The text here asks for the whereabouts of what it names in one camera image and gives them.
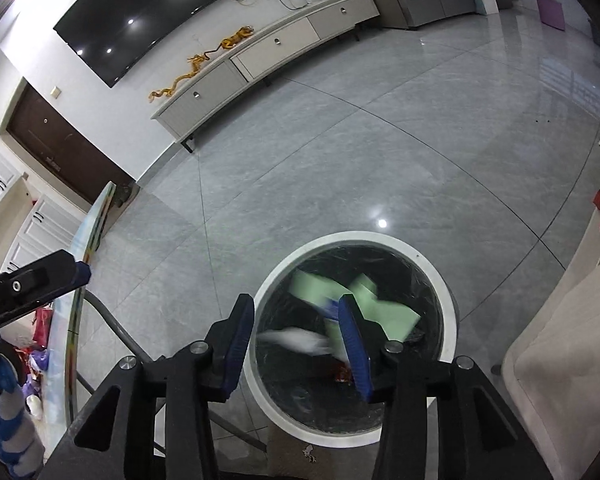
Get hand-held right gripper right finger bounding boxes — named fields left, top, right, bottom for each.
left=338, top=293, right=556, bottom=480

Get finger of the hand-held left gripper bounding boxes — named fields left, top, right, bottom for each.
left=0, top=251, right=92, bottom=331

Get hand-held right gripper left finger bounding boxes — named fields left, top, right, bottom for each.
left=40, top=294, right=255, bottom=480

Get green packet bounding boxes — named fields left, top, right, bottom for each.
left=287, top=269, right=422, bottom=343

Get white tissue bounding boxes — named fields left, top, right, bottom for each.
left=257, top=326, right=333, bottom=356

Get white round trash bin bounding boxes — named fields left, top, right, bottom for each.
left=241, top=230, right=461, bottom=448

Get person's left forearm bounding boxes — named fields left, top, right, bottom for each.
left=0, top=345, right=46, bottom=480

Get red bag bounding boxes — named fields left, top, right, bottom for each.
left=32, top=307, right=54, bottom=348

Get landscape print folding table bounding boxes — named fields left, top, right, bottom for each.
left=50, top=180, right=270, bottom=456

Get purple bag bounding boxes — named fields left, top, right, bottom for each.
left=21, top=350, right=49, bottom=397

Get brown entrance door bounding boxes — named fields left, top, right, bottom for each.
left=6, top=82, right=136, bottom=206

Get beige sofa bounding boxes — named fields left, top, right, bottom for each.
left=500, top=150, right=600, bottom=480

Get golden dragon ornament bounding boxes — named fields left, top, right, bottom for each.
left=149, top=52, right=221, bottom=106

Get golden tiger ornament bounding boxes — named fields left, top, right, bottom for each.
left=219, top=26, right=255, bottom=51

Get grey white television cabinet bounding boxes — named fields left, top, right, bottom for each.
left=150, top=0, right=381, bottom=153

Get purple stool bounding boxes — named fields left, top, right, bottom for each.
left=535, top=0, right=566, bottom=31

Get white wall cabinet unit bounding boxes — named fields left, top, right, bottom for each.
left=0, top=130, right=83, bottom=281

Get black wall television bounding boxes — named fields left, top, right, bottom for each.
left=53, top=0, right=287, bottom=89

